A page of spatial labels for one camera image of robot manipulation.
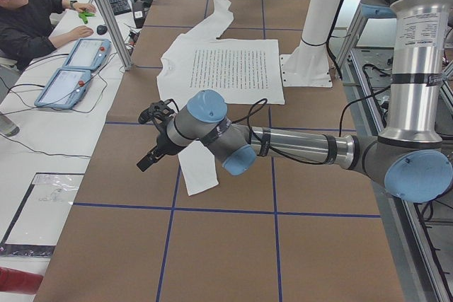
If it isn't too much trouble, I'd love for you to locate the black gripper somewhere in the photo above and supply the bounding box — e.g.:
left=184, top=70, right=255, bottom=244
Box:
left=137, top=100, right=177, bottom=171

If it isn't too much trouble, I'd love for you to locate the clear plastic document sleeve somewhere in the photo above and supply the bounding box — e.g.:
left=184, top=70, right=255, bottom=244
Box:
left=1, top=173, right=84, bottom=258

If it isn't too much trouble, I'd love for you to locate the white long-sleeve printed shirt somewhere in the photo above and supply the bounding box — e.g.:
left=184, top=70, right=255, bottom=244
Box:
left=157, top=0, right=285, bottom=195

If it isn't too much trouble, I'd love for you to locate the black computer mouse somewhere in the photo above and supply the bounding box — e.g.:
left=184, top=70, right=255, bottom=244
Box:
left=96, top=25, right=108, bottom=35

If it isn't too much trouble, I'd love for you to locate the far blue teach pendant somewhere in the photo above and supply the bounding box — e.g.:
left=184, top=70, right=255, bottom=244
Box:
left=63, top=38, right=111, bottom=71

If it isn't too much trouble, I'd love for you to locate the green toy object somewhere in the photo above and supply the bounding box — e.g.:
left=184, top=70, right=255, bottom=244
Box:
left=79, top=11, right=95, bottom=24

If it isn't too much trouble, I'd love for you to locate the black keyboard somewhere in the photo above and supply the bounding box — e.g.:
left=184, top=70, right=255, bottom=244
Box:
left=108, top=0, right=131, bottom=16

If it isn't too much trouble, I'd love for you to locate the near blue teach pendant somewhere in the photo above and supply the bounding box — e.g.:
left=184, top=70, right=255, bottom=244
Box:
left=34, top=68, right=92, bottom=110

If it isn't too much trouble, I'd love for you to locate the aluminium frame post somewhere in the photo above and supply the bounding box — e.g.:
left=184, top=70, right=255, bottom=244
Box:
left=95, top=0, right=132, bottom=71

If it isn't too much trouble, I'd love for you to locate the red cylinder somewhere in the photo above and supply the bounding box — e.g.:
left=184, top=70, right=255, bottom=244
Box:
left=0, top=267, right=43, bottom=295

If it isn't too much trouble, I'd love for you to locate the blue teach pendant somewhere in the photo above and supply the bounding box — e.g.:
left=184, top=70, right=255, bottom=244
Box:
left=34, top=68, right=92, bottom=110
left=63, top=38, right=111, bottom=71

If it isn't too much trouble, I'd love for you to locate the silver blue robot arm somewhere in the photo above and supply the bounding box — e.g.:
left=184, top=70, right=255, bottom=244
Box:
left=138, top=0, right=452, bottom=203

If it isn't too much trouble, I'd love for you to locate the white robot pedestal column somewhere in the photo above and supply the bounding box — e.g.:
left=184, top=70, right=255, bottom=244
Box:
left=281, top=0, right=341, bottom=88

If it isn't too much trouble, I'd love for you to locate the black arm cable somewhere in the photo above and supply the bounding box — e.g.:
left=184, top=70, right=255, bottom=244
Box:
left=243, top=98, right=390, bottom=165

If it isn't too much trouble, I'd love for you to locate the person in black jacket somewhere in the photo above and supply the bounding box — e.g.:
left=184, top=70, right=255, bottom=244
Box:
left=1, top=0, right=96, bottom=71

